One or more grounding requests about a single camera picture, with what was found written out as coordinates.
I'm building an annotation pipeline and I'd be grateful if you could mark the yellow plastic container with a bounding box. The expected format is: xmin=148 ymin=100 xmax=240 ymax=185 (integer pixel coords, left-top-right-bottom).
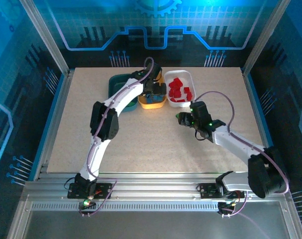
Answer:
xmin=137 ymin=72 xmax=167 ymax=110

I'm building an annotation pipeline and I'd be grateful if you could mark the white plastic container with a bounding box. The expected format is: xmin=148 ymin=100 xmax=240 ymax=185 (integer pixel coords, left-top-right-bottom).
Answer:
xmin=164 ymin=70 xmax=197 ymax=108

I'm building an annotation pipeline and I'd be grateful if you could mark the teal plastic container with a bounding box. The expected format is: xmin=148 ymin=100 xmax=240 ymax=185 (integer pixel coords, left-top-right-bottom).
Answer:
xmin=108 ymin=73 xmax=139 ymax=113

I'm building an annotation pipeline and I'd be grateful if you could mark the grey metal panel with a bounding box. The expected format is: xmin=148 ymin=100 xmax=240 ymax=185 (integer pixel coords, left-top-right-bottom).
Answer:
xmin=6 ymin=200 xmax=302 ymax=239

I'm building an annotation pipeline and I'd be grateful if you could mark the black right camera cable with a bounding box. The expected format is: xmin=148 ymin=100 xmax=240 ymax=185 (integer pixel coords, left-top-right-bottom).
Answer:
xmin=195 ymin=129 xmax=208 ymax=141

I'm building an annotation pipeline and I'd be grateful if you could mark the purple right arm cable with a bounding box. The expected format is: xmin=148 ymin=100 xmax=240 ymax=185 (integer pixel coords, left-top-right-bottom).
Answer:
xmin=194 ymin=91 xmax=290 ymax=239

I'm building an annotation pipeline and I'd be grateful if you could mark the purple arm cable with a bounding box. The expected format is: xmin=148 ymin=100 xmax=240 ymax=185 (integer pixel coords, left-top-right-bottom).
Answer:
xmin=194 ymin=91 xmax=290 ymax=239
xmin=78 ymin=57 xmax=156 ymax=217

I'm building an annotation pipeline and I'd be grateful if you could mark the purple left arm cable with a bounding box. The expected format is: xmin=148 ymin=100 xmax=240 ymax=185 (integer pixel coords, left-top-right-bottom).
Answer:
xmin=78 ymin=57 xmax=156 ymax=217

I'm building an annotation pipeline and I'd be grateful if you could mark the aluminium frame side rail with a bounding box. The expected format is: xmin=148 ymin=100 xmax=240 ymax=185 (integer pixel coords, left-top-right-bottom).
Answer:
xmin=32 ymin=69 xmax=74 ymax=181
xmin=241 ymin=68 xmax=286 ymax=181

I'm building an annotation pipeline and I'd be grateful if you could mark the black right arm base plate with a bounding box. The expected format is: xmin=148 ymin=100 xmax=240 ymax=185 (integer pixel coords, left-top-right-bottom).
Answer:
xmin=199 ymin=183 xmax=245 ymax=200

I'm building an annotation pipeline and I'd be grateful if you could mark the aluminium frame cross rail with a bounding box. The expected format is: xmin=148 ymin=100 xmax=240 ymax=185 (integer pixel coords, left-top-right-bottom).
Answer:
xmin=22 ymin=173 xmax=292 ymax=203

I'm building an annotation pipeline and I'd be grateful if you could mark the slotted grey cable duct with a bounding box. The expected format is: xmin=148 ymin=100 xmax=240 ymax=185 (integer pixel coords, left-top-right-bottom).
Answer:
xmin=31 ymin=203 xmax=221 ymax=212

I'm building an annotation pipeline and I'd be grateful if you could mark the aluminium frame post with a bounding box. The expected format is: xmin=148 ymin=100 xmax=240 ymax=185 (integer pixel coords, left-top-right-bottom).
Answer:
xmin=241 ymin=0 xmax=291 ymax=77
xmin=18 ymin=0 xmax=73 ymax=77

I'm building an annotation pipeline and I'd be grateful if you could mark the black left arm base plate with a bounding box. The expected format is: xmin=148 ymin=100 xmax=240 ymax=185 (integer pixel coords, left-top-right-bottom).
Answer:
xmin=67 ymin=183 xmax=113 ymax=200

